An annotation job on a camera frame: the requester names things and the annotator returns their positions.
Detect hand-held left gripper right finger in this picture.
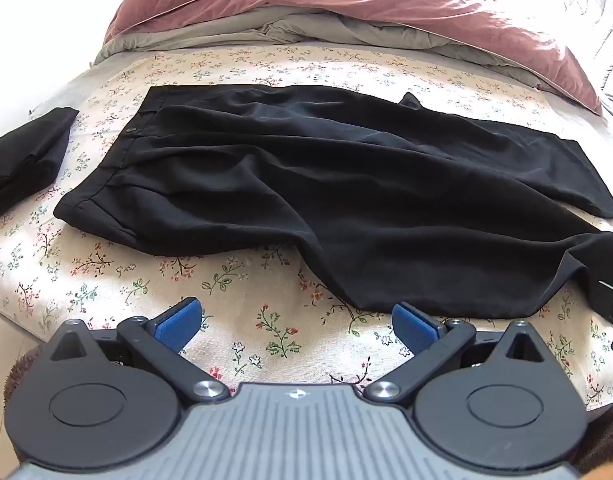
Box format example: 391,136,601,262
363,301,550,407

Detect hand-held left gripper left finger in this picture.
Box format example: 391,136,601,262
46,297,232,407

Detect black pants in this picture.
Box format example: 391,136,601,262
54,85,613,320

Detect floral bed sheet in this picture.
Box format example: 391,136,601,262
0,42,613,411

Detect folded black cloth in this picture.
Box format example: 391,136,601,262
0,106,80,224

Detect grey quilted blanket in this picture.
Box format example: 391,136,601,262
561,0,613,126

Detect pink grey-lined duvet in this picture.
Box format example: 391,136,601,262
91,0,603,117

